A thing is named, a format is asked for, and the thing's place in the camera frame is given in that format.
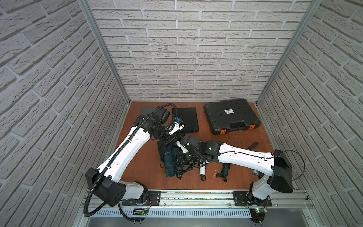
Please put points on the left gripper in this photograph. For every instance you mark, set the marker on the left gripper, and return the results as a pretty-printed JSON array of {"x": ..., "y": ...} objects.
[{"x": 169, "y": 141}]

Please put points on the black fabric pouch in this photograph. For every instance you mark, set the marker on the black fabric pouch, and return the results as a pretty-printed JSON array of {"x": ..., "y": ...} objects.
[{"x": 190, "y": 118}]

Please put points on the small black adapter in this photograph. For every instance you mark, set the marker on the small black adapter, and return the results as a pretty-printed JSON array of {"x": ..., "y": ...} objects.
[{"x": 255, "y": 173}]

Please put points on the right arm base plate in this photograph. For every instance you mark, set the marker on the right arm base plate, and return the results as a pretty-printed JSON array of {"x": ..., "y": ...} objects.
[{"x": 242, "y": 198}]

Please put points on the grey fabric pouch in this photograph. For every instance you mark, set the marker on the grey fabric pouch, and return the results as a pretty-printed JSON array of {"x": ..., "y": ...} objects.
[{"x": 146, "y": 111}]

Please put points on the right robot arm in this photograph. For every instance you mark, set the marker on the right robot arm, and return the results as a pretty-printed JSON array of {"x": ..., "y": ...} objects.
[{"x": 275, "y": 167}]

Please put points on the aluminium rail frame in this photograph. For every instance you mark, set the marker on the aluminium rail frame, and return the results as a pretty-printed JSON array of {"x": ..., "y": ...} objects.
[{"x": 215, "y": 204}]

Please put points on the white hair dryer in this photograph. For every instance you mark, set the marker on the white hair dryer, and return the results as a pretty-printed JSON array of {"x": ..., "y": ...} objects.
[{"x": 202, "y": 173}]

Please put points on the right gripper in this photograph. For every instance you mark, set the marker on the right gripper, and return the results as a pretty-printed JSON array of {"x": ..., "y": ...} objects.
[{"x": 180, "y": 160}]

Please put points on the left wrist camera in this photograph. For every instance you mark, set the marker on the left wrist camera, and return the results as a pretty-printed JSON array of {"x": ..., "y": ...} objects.
[{"x": 175, "y": 126}]

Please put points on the black printed drawstring pouch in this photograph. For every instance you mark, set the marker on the black printed drawstring pouch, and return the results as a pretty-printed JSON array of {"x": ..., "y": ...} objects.
[{"x": 164, "y": 147}]

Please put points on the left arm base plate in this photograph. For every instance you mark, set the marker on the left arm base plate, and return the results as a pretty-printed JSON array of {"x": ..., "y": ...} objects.
[{"x": 150, "y": 197}]

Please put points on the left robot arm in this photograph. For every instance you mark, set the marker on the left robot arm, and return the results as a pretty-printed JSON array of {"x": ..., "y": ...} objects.
[{"x": 104, "y": 182}]

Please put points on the black plastic tool case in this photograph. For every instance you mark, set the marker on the black plastic tool case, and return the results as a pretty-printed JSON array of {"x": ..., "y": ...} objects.
[{"x": 231, "y": 115}]

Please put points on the dark green hair dryer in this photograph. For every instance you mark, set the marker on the dark green hair dryer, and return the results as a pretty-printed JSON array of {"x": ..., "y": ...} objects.
[
  {"x": 224, "y": 172},
  {"x": 171, "y": 172}
]

